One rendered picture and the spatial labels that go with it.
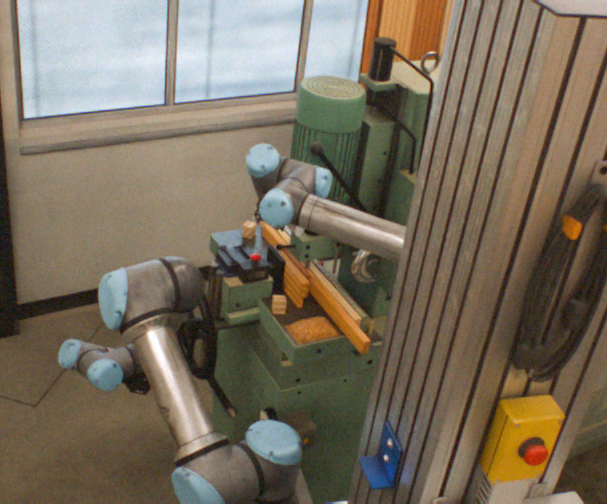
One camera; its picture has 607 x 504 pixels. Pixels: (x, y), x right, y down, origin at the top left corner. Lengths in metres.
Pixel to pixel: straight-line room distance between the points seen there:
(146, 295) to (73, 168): 1.76
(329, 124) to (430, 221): 0.90
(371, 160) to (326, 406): 0.74
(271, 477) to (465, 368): 0.63
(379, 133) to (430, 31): 1.70
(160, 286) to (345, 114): 0.68
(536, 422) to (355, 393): 1.29
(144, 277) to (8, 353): 1.91
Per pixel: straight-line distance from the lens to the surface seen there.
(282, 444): 1.70
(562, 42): 0.98
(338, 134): 2.11
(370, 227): 1.70
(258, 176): 1.87
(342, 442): 2.62
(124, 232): 3.64
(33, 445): 3.18
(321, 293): 2.32
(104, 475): 3.05
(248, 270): 2.26
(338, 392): 2.45
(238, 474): 1.66
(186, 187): 3.65
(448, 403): 1.23
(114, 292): 1.69
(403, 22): 3.70
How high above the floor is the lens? 2.25
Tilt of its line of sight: 32 degrees down
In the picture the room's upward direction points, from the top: 8 degrees clockwise
